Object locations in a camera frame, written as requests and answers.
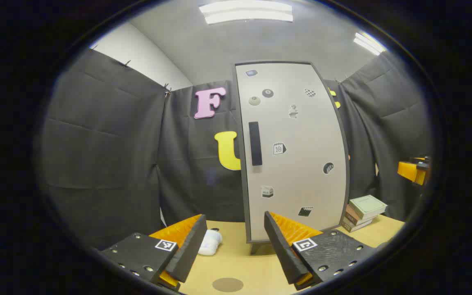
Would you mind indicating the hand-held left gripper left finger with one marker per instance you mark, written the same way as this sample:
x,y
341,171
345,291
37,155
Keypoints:
x,y
187,254

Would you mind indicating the brown book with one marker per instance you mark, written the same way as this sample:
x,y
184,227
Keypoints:
x,y
351,216

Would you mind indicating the grey cabinet door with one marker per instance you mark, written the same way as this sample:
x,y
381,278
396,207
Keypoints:
x,y
297,184

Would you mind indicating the brown round coaster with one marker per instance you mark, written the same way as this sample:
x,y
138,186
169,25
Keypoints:
x,y
228,284

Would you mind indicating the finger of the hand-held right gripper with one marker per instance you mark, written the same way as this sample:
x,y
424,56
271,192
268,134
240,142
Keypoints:
x,y
412,172

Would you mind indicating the large ceiling light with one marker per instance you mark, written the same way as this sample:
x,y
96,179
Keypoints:
x,y
246,12

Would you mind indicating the black backdrop cloth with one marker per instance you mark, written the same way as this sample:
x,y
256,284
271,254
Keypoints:
x,y
109,155

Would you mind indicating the grey cabinet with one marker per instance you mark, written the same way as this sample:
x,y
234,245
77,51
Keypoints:
x,y
255,247

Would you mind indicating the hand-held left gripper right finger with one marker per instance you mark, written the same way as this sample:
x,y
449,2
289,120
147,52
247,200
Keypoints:
x,y
285,256

